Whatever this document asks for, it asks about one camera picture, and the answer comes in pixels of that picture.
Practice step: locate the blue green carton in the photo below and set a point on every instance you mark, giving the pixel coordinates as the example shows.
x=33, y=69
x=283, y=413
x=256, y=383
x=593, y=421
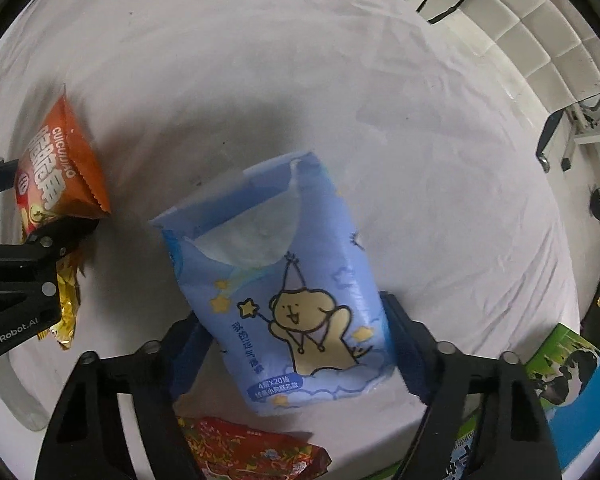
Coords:
x=465, y=450

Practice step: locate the black metal stand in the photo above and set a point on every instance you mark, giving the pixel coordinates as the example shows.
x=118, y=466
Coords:
x=555, y=135

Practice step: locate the white padded headboard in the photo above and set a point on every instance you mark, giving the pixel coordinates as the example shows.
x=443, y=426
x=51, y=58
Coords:
x=540, y=25

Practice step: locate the orange snack bag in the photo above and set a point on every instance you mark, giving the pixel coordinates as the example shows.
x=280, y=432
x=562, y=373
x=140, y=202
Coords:
x=62, y=160

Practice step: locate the green blue milk carton box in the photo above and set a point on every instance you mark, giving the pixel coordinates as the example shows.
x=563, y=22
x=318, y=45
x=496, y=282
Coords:
x=585, y=390

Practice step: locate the red snack packet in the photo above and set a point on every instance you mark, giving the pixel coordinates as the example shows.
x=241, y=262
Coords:
x=250, y=450

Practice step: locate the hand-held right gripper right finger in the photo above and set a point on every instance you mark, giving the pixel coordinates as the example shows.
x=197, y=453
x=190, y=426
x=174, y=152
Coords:
x=405, y=355

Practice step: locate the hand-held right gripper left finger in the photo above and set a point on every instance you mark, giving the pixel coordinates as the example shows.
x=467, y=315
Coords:
x=187, y=360

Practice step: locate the white bed sheet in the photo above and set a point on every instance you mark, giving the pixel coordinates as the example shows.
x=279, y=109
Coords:
x=280, y=70

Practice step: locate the blue tissue pack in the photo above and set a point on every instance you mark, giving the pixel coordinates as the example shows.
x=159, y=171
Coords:
x=305, y=280

